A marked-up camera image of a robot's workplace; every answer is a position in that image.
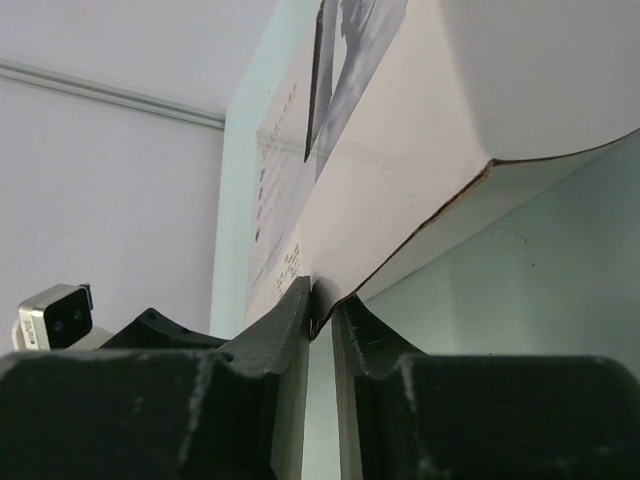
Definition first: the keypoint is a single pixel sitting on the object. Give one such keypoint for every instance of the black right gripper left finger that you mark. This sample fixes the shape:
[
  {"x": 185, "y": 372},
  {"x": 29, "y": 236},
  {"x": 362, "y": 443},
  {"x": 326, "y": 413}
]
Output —
[{"x": 235, "y": 412}]

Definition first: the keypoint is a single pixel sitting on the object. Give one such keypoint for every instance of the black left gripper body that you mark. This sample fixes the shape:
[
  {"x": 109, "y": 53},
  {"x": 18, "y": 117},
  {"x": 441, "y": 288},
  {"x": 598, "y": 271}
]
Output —
[{"x": 153, "y": 330}]

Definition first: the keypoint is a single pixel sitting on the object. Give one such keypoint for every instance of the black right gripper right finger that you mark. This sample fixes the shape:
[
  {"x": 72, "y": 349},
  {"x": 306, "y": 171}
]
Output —
[{"x": 406, "y": 414}]

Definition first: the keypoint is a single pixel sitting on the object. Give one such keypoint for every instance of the white box with black tray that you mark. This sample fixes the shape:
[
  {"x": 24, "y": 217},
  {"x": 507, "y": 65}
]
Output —
[{"x": 402, "y": 128}]

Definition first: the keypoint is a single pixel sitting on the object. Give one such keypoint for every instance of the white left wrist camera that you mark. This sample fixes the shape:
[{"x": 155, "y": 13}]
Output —
[{"x": 58, "y": 318}]

